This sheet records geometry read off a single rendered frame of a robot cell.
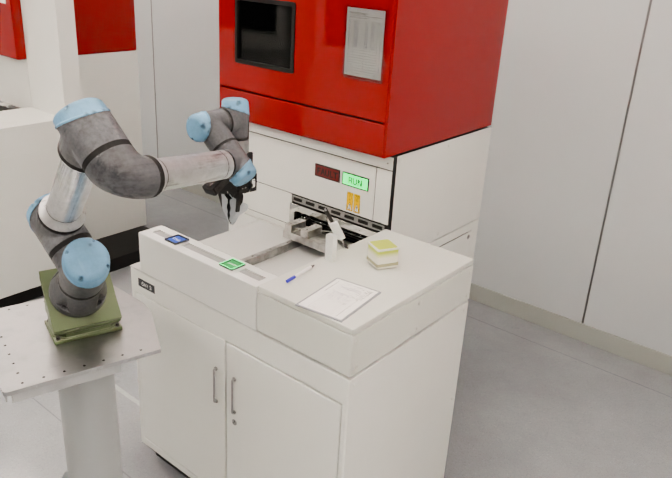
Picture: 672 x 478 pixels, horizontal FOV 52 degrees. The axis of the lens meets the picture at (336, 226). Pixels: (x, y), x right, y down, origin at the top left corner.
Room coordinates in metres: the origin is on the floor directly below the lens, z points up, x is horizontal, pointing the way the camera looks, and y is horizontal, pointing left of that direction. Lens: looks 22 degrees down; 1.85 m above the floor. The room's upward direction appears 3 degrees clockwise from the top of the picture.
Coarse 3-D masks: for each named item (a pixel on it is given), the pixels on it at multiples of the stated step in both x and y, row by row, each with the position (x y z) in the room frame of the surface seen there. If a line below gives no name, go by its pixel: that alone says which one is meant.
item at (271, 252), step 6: (276, 246) 2.27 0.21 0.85; (282, 246) 2.28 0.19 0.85; (288, 246) 2.30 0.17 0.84; (294, 246) 2.33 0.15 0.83; (258, 252) 2.21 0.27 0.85; (264, 252) 2.21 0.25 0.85; (270, 252) 2.23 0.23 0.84; (276, 252) 2.26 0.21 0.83; (282, 252) 2.28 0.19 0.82; (246, 258) 2.15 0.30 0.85; (252, 258) 2.16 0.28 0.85; (258, 258) 2.19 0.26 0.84; (264, 258) 2.21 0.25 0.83; (252, 264) 2.16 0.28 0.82
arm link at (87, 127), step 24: (72, 120) 1.41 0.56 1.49; (96, 120) 1.41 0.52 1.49; (72, 144) 1.40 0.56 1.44; (96, 144) 1.38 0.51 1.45; (120, 144) 1.40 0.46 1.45; (72, 168) 1.44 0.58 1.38; (72, 192) 1.51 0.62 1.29; (48, 216) 1.58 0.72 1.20; (72, 216) 1.58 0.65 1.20; (48, 240) 1.60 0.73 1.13
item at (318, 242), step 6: (288, 234) 2.34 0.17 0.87; (294, 234) 2.32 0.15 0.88; (300, 234) 2.32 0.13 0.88; (324, 234) 2.34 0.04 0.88; (294, 240) 2.32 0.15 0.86; (300, 240) 2.30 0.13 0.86; (306, 240) 2.29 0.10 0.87; (312, 240) 2.27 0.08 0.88; (318, 240) 2.28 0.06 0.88; (324, 240) 2.28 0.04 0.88; (312, 246) 2.27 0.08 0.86; (318, 246) 2.25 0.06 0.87; (324, 246) 2.23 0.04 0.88; (342, 246) 2.24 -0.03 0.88; (324, 252) 2.23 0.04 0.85
